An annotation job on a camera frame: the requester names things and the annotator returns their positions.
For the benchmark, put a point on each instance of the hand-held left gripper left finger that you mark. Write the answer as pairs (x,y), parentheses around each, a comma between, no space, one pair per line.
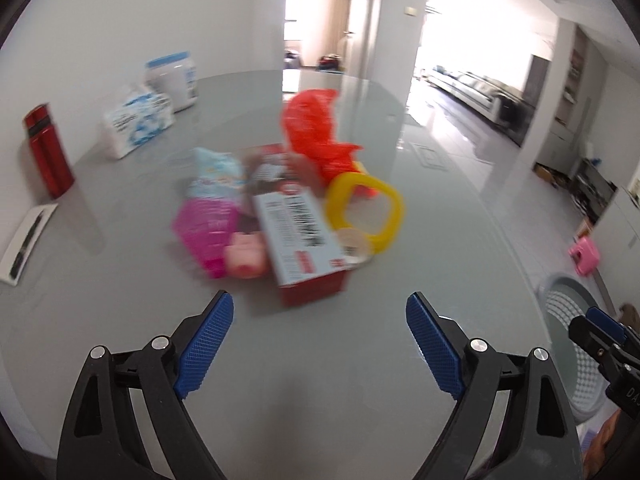
(207,340)

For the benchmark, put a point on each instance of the grey sofa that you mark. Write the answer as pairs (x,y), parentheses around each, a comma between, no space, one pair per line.
(475,92)

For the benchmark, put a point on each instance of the dark red packet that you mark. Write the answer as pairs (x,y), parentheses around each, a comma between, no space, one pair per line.
(272,165)

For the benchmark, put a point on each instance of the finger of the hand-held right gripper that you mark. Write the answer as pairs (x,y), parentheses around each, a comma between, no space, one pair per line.
(592,340)
(605,322)

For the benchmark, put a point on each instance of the red metal water bottle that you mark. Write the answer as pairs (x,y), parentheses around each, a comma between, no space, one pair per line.
(50,155)

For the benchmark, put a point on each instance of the small clear tape roll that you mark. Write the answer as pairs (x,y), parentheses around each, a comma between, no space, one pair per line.
(355,245)

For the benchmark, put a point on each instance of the red and white cardboard box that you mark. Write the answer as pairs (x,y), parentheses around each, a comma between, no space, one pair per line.
(300,240)

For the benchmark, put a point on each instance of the person's right forearm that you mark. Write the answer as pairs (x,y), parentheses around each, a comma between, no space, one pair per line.
(605,445)

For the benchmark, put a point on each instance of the wooden door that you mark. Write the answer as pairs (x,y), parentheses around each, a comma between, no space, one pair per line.
(357,15)

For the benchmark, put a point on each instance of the white card with black pen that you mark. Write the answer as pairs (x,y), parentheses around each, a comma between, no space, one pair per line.
(27,240)

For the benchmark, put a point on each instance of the wall light switch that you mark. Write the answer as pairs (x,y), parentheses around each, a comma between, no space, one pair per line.
(411,11)

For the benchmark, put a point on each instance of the red plastic bag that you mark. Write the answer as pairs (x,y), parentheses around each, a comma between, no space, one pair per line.
(312,125)

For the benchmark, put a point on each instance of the light blue wipes pack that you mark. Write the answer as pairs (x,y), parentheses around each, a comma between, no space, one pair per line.
(215,172)

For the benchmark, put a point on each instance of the pink plastic packet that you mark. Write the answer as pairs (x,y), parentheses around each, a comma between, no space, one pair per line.
(205,230)

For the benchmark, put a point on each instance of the pink plastic stool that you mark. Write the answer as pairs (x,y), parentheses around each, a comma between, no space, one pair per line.
(585,255)

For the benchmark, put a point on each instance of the white blue tissue pack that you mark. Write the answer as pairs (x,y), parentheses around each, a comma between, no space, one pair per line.
(137,122)

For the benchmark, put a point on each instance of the white perforated plastic basket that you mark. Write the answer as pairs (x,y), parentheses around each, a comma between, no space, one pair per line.
(565,325)

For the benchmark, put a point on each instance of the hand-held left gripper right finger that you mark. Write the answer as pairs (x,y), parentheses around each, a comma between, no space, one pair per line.
(432,345)

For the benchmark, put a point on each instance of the pink pig toy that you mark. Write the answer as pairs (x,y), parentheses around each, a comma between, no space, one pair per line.
(245,257)

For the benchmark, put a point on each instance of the white jar with blue lid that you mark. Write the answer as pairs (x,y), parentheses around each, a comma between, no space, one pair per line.
(172,82)

